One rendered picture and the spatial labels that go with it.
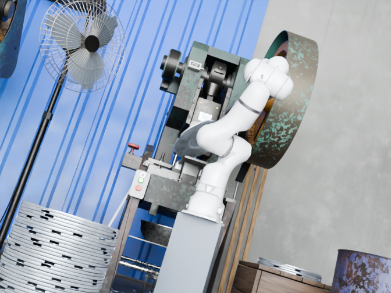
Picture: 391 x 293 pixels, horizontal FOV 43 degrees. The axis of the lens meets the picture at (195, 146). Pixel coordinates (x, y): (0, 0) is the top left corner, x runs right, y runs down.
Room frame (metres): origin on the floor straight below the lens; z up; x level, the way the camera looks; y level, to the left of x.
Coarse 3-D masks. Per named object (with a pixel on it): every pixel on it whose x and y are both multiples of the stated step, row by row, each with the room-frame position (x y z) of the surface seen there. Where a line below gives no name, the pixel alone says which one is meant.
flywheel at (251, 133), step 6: (282, 48) 2.78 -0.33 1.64; (276, 54) 2.89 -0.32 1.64; (282, 54) 2.82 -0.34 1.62; (270, 102) 2.78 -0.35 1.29; (264, 108) 2.83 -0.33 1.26; (270, 108) 2.80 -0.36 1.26; (264, 114) 2.93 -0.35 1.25; (258, 120) 3.04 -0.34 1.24; (264, 120) 2.89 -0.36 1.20; (252, 126) 3.11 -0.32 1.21; (258, 126) 3.00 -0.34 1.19; (246, 132) 3.15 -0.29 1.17; (252, 132) 3.08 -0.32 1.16; (258, 132) 2.95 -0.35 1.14; (246, 138) 3.09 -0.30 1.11; (252, 138) 3.03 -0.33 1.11; (252, 144) 2.91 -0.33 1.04
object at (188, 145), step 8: (208, 120) 2.44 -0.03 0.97; (192, 128) 2.44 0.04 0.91; (184, 136) 2.47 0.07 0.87; (192, 136) 2.49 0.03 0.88; (176, 144) 2.50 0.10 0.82; (184, 144) 2.53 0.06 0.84; (192, 144) 2.57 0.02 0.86; (176, 152) 2.57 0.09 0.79; (184, 152) 2.60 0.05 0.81; (192, 152) 2.63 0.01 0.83; (200, 152) 2.66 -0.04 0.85
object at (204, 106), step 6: (198, 102) 2.72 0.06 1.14; (204, 102) 2.72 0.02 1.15; (210, 102) 2.73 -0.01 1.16; (198, 108) 2.72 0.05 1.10; (204, 108) 2.72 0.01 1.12; (210, 108) 2.73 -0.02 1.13; (216, 108) 2.72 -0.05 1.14; (198, 114) 2.72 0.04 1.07; (204, 114) 2.72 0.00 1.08; (210, 114) 2.73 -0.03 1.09; (216, 114) 2.73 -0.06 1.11; (192, 120) 2.72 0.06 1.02; (198, 120) 2.72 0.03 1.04; (204, 120) 2.72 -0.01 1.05; (216, 120) 2.73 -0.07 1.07
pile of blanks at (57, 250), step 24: (24, 216) 1.37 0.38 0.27; (48, 216) 1.43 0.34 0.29; (24, 240) 1.34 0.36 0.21; (48, 240) 1.32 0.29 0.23; (72, 240) 1.33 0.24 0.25; (96, 240) 1.36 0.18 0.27; (0, 264) 1.39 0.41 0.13; (24, 264) 1.33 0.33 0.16; (48, 264) 1.33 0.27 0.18; (72, 264) 1.34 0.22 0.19; (96, 264) 1.39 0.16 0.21; (0, 288) 1.35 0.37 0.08; (24, 288) 1.32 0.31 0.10; (48, 288) 1.33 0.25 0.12; (72, 288) 1.35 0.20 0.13; (96, 288) 1.42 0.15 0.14
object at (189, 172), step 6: (186, 156) 2.51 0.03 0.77; (180, 162) 2.69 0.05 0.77; (186, 162) 2.63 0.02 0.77; (192, 162) 2.58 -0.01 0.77; (198, 162) 2.53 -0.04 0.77; (204, 162) 2.52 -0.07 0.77; (186, 168) 2.63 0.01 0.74; (192, 168) 2.63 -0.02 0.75; (198, 168) 2.63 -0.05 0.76; (180, 174) 2.63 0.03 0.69; (186, 174) 2.63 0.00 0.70; (192, 174) 2.63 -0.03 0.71; (198, 174) 2.64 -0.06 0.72; (180, 180) 2.63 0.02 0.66; (186, 180) 2.63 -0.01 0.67; (192, 180) 2.63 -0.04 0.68
